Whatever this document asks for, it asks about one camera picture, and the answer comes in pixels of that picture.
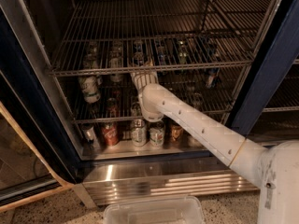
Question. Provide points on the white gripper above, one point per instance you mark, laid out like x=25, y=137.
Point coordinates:
x=144, y=76

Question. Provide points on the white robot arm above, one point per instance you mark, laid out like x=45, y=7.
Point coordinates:
x=274, y=171

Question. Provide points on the blue can middle shelf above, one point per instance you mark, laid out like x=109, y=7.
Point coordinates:
x=161, y=52

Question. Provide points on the silver can shelf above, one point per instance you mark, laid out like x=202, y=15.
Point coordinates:
x=196, y=98
x=135, y=108

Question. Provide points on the white green can middle shelf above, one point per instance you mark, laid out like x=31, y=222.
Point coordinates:
x=89, y=84

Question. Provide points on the white green can bottom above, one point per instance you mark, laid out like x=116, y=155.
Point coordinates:
x=138, y=132

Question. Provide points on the silver can lower shelf right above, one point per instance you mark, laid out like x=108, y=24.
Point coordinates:
x=196, y=98

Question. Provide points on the red cola can bottom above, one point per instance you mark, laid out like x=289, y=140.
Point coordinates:
x=110, y=133

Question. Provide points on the orange can bottom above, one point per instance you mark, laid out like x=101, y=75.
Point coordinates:
x=176, y=131

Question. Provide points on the blue pepsi can right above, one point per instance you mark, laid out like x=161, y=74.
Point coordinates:
x=212, y=74

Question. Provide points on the stainless steel fridge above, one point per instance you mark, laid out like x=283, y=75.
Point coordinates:
x=265, y=109

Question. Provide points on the silver blue can bottom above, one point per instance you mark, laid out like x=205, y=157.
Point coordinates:
x=90, y=135

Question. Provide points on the open glass fridge door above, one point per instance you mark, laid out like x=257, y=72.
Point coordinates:
x=25, y=174

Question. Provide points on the clear plastic bin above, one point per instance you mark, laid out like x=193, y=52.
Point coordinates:
x=175, y=210

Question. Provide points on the middle wire shelf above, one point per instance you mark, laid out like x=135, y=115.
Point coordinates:
x=217, y=101

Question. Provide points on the wire shelf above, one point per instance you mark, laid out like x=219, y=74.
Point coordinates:
x=217, y=101
x=230, y=24

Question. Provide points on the top wire shelf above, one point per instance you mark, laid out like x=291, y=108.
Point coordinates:
x=230, y=24

